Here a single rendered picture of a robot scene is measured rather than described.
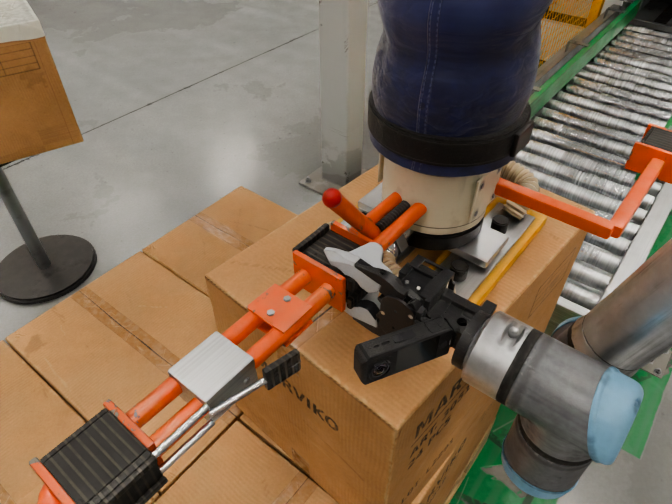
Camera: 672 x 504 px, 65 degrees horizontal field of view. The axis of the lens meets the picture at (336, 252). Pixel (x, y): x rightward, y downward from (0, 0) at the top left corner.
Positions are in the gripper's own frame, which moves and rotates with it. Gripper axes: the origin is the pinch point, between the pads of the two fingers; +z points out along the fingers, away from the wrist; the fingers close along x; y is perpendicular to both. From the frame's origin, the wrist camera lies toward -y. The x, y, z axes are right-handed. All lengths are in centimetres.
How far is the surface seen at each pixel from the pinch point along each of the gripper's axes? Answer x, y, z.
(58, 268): -105, 14, 155
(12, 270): -105, 1, 169
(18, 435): -53, -35, 54
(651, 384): -107, 109, -53
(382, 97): 16.3, 17.4, 4.8
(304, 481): -53, -6, 2
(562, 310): -48, 62, -22
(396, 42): 23.6, 17.8, 3.6
